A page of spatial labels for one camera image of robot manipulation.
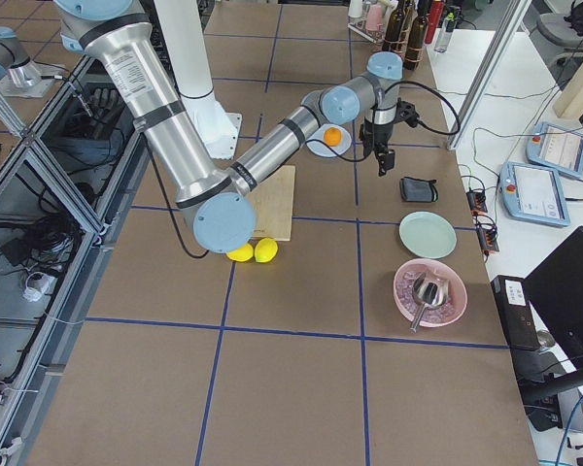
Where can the aluminium frame post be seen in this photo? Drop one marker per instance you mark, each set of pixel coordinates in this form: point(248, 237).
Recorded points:
point(501, 41)

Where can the far teach pendant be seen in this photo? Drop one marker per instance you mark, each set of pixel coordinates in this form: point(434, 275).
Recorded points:
point(556, 147)

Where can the dark wine bottle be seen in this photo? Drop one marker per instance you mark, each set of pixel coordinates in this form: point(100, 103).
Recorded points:
point(392, 37)
point(416, 36)

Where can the yellow lemon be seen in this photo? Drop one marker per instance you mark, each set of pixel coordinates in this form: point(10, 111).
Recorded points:
point(265, 250)
point(242, 254)

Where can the black computer box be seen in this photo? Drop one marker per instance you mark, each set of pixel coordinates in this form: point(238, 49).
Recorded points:
point(515, 313)

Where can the wooden cutting board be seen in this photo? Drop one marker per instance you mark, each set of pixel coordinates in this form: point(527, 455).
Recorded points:
point(273, 204)

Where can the teach pendant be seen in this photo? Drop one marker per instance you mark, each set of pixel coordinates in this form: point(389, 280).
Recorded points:
point(556, 147)
point(533, 193)

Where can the pink bowl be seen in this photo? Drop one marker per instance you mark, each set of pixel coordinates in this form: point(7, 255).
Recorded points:
point(455, 305)

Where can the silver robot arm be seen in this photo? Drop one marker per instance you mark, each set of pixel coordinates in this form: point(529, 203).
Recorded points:
point(117, 33)
point(20, 75)

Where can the silver metal scoop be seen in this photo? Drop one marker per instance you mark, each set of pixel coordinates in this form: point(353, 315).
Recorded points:
point(429, 292)

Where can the pink plastic cup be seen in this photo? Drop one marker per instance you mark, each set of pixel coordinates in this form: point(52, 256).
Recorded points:
point(374, 18)

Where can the white plastic cup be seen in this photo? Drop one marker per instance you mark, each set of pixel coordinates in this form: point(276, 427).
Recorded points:
point(355, 9)

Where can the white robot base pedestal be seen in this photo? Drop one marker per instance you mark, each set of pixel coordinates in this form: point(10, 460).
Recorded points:
point(183, 36)

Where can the grey water bottle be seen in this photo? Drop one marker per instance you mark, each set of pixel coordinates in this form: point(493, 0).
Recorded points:
point(445, 35)

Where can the red water bottle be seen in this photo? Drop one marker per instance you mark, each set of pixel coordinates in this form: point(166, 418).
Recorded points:
point(434, 16)

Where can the near teach pendant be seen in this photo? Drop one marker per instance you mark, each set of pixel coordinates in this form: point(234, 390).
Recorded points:
point(533, 193)

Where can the light blue plate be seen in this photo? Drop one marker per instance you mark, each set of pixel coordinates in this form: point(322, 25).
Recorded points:
point(317, 145)

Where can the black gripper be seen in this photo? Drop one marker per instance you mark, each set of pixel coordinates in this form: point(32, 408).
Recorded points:
point(378, 138)

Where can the green plate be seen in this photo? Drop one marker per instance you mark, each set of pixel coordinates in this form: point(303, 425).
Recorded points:
point(428, 235)

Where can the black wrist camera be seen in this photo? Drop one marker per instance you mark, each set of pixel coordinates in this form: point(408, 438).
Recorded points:
point(406, 112)

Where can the black usb hub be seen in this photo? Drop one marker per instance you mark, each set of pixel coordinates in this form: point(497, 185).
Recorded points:
point(477, 202)
point(487, 237)

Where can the orange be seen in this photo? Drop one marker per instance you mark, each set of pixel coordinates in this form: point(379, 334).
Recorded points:
point(333, 136)

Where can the black computer monitor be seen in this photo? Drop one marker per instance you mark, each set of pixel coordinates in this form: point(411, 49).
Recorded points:
point(555, 289)

